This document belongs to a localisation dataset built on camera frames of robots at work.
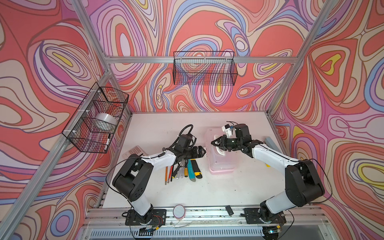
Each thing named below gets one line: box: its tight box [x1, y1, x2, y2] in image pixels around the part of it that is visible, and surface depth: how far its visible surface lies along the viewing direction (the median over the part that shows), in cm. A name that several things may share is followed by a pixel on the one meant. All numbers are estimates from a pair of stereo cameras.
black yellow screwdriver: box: [171, 165, 181, 179], surface depth 88 cm
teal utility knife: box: [187, 159, 196, 182], surface depth 90 cm
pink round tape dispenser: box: [173, 204, 186, 221], surface depth 73 cm
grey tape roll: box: [95, 113, 117, 125], surface depth 75 cm
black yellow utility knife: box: [191, 159, 203, 179], surface depth 90 cm
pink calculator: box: [122, 145, 148, 159], surface depth 98 cm
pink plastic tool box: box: [205, 127, 239, 175], surface depth 82 cm
